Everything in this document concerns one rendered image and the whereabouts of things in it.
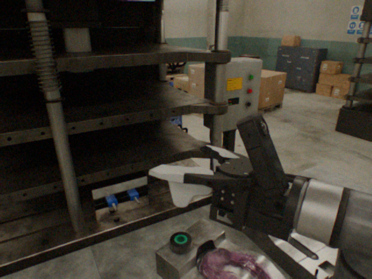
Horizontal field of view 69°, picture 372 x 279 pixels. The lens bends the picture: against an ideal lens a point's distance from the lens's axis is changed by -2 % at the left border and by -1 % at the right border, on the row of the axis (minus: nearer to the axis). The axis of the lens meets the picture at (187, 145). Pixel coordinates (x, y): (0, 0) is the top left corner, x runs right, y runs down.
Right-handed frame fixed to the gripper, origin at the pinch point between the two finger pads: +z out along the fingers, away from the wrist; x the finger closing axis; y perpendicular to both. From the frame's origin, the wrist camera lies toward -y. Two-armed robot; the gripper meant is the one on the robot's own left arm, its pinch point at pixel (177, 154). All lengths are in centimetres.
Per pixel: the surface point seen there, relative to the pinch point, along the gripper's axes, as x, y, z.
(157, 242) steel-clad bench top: 44, 60, 36
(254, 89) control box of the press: 124, -1, 30
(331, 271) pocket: 59, 52, -28
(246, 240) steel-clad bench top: 65, 57, 4
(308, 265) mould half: 55, 50, -21
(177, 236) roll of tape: 36, 47, 22
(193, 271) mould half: 33, 55, 12
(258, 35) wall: 865, -109, 293
